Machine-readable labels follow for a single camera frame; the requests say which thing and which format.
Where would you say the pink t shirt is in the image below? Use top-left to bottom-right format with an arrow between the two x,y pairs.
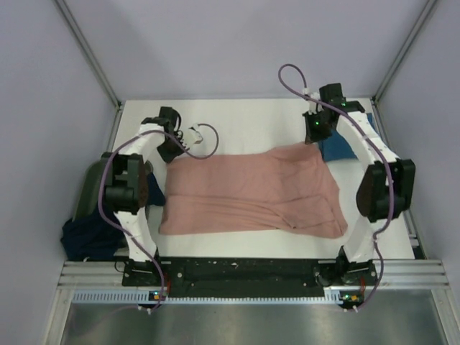
160,143 -> 348,239

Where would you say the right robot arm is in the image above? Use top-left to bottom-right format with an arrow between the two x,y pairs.
301,83 -> 415,285

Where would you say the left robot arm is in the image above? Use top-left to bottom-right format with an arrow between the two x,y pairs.
101,106 -> 184,285

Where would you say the folded teal t shirt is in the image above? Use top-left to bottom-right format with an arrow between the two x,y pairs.
310,115 -> 357,162

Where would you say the green plastic bin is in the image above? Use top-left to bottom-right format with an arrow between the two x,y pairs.
71,161 -> 106,221

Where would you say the navy blue t shirt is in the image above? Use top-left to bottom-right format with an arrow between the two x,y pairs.
60,171 -> 167,262

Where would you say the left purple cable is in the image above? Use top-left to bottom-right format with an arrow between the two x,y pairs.
97,122 -> 220,316

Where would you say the purple cable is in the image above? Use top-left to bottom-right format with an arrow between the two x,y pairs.
278,63 -> 396,313
97,122 -> 220,316

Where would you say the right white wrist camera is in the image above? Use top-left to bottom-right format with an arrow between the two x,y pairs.
302,87 -> 322,114

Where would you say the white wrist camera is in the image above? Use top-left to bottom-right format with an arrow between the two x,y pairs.
302,87 -> 322,114
183,124 -> 203,147

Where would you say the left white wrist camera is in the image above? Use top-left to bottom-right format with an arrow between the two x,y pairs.
183,124 -> 203,147

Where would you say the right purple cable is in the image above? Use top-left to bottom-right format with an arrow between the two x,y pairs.
278,63 -> 396,313

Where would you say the left aluminium frame post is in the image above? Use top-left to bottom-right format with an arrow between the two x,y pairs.
52,0 -> 121,111

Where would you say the aluminium frame post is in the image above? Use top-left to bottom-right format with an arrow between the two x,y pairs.
372,0 -> 441,105
52,0 -> 121,111

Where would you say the right aluminium frame post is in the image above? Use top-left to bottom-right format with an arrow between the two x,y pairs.
372,0 -> 441,105

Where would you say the front aluminium rail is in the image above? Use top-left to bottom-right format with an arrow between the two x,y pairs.
58,259 -> 450,290

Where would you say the slotted grey cable duct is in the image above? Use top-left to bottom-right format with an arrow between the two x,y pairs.
71,287 -> 347,306

